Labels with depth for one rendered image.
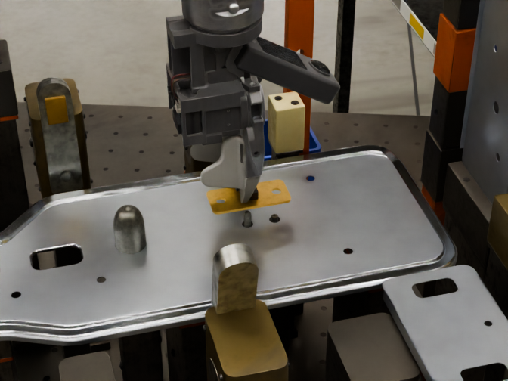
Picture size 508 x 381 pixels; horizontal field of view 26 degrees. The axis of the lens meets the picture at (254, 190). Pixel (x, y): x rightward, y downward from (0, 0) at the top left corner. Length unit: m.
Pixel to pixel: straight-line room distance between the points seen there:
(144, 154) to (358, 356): 0.82
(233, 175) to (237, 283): 0.16
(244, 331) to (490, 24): 0.42
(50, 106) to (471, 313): 0.50
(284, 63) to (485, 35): 0.24
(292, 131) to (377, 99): 1.99
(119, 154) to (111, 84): 1.52
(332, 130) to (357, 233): 0.70
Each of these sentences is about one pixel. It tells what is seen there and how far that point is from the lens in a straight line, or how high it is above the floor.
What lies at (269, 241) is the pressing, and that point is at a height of 1.00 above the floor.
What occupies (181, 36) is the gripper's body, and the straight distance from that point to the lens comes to 1.00.
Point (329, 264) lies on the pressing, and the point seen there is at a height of 1.00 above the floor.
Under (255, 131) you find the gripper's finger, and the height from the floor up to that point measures 1.15.
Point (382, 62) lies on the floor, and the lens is 3.42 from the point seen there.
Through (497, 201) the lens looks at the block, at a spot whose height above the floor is 1.06.
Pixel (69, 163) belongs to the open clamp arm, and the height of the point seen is 1.02.
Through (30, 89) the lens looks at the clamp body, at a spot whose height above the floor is 1.07.
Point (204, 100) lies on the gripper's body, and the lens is 1.02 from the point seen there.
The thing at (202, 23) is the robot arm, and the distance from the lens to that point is 0.99.
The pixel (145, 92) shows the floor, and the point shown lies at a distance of 3.26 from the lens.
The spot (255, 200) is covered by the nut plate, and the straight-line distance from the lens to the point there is 1.14.
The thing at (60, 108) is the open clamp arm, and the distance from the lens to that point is 1.22.
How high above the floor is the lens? 1.74
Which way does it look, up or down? 38 degrees down
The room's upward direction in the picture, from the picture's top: straight up
